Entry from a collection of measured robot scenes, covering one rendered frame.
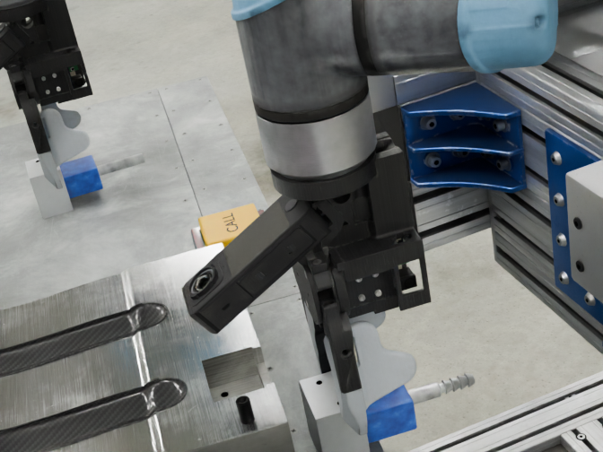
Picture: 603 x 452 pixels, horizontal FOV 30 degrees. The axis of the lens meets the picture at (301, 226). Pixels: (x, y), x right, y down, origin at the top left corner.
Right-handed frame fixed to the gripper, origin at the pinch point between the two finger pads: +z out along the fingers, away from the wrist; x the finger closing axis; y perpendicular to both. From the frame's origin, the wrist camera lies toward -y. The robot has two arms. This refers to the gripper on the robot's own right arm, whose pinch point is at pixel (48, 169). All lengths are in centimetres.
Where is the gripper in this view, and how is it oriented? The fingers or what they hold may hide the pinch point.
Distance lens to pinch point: 130.8
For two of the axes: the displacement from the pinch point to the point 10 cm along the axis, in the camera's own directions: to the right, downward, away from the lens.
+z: 1.7, 8.5, 5.0
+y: 9.4, -3.0, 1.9
